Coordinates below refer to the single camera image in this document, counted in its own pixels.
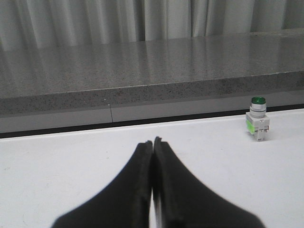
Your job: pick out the white pleated curtain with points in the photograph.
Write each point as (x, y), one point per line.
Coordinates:
(52, 23)

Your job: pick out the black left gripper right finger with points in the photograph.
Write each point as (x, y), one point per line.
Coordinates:
(182, 201)

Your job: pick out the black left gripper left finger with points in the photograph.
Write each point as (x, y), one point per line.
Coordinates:
(123, 203)

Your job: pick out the grey stone counter ledge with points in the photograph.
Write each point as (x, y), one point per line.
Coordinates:
(74, 86)

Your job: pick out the green pilot light switch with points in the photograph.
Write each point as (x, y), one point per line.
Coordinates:
(256, 119)

